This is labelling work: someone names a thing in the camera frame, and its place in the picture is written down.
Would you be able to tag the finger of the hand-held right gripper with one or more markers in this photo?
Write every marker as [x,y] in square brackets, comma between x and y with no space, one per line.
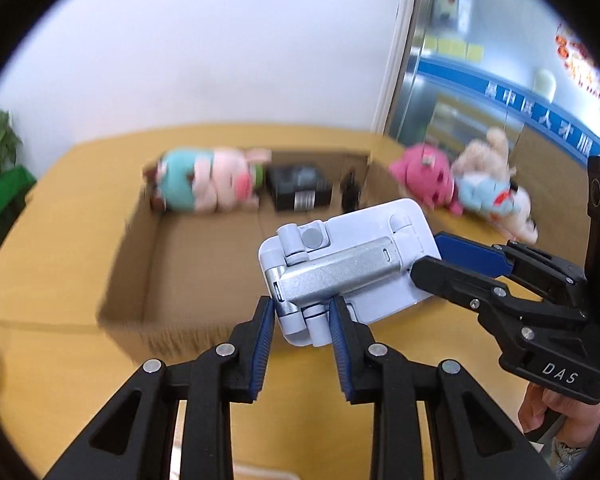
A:
[450,280]
[467,252]

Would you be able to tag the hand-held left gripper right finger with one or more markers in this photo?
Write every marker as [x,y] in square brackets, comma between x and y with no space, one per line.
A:
[340,355]

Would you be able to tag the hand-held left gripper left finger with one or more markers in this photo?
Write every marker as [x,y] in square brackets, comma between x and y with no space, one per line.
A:
[262,345]

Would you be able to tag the white folding phone stand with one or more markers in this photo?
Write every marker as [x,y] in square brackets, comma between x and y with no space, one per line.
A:
[360,265]

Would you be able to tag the cardboard box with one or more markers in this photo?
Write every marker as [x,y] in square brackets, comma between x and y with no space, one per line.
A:
[205,270]

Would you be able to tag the person's right hand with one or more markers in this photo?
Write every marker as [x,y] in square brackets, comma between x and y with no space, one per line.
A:
[535,410]

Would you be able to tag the blue plush toy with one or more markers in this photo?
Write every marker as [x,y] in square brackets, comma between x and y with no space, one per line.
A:
[482,197]

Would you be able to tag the pink plush toy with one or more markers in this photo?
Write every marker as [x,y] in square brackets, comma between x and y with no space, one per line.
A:
[422,172]

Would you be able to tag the person's patterned clothing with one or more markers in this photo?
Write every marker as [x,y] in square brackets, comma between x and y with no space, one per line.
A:
[567,460]

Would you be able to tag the beige bunny plush toy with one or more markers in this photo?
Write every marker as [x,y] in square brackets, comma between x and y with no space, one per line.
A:
[485,152]

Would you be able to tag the black small device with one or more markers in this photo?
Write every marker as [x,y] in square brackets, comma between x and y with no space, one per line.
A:
[351,191]

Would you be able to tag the black box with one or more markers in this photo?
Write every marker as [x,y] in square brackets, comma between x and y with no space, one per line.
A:
[297,185]

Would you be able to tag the blue banner strip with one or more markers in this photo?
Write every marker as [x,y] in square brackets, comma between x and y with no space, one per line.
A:
[505,92]

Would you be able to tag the teal and pink pig plush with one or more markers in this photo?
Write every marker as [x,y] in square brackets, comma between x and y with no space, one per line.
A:
[205,180]

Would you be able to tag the white round object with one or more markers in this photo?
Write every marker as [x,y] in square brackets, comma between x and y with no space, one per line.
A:
[545,82]

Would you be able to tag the yellow sticky notes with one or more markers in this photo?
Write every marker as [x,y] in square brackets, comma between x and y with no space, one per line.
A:
[455,47]

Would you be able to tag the red window sticker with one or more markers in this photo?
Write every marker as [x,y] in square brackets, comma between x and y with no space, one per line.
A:
[580,60]

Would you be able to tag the wooden desk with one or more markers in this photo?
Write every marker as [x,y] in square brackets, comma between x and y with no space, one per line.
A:
[55,240]

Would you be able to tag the blue cartoon poster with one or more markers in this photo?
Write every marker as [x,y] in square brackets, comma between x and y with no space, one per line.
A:
[452,0]

